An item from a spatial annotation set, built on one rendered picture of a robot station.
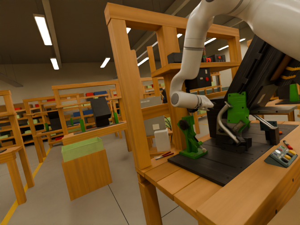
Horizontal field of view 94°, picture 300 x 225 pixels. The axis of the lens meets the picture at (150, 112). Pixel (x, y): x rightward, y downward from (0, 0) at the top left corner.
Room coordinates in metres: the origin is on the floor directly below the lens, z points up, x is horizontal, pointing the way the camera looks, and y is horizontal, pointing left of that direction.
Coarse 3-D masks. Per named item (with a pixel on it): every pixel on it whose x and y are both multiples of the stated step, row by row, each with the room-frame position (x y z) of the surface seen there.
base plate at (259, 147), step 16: (256, 128) 1.24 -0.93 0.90; (288, 128) 1.11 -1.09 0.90; (208, 144) 1.07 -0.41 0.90; (256, 144) 0.92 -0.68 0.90; (176, 160) 0.90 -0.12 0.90; (192, 160) 0.86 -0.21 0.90; (208, 160) 0.82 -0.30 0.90; (224, 160) 0.79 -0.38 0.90; (240, 160) 0.76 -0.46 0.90; (208, 176) 0.66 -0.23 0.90; (224, 176) 0.64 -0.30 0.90
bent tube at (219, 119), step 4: (228, 104) 0.94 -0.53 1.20; (224, 108) 0.97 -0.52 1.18; (220, 112) 0.99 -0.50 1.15; (220, 116) 0.99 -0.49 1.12; (220, 120) 0.99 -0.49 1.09; (220, 124) 0.98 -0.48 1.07; (224, 128) 0.95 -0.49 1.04; (228, 132) 0.92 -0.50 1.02; (232, 136) 0.89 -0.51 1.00; (236, 140) 0.87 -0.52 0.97
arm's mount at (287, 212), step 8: (296, 192) 0.45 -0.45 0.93; (296, 200) 0.42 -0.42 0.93; (288, 208) 0.39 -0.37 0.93; (296, 208) 0.39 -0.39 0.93; (280, 216) 0.38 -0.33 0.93; (288, 216) 0.37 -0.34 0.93; (296, 216) 0.37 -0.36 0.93; (272, 224) 0.36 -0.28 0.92; (280, 224) 0.35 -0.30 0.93; (288, 224) 0.35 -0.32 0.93; (296, 224) 0.34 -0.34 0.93
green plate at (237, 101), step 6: (228, 96) 0.99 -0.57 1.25; (234, 96) 0.95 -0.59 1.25; (240, 96) 0.92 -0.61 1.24; (234, 102) 0.95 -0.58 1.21; (240, 102) 0.92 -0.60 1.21; (228, 108) 0.98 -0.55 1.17; (234, 108) 0.94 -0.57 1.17; (240, 108) 0.91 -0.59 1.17; (246, 108) 0.92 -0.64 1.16; (228, 114) 0.97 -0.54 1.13; (234, 114) 0.94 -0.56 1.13; (240, 114) 0.90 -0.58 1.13; (246, 114) 0.91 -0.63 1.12; (228, 120) 0.97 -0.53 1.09; (234, 120) 0.93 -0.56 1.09
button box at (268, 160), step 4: (272, 152) 0.68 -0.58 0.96; (276, 152) 0.68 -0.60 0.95; (280, 152) 0.69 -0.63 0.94; (284, 152) 0.69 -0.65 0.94; (268, 156) 0.68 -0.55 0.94; (272, 156) 0.66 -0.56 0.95; (276, 156) 0.66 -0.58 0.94; (280, 156) 0.66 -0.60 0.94; (296, 156) 0.68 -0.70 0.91; (264, 160) 0.69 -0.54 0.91; (268, 160) 0.68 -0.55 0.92; (272, 160) 0.66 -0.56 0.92; (276, 160) 0.65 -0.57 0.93; (280, 160) 0.64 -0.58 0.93; (292, 160) 0.65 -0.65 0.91; (272, 164) 0.66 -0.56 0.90; (276, 164) 0.65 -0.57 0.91; (280, 164) 0.64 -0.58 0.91; (284, 164) 0.62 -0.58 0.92; (288, 164) 0.62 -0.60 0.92
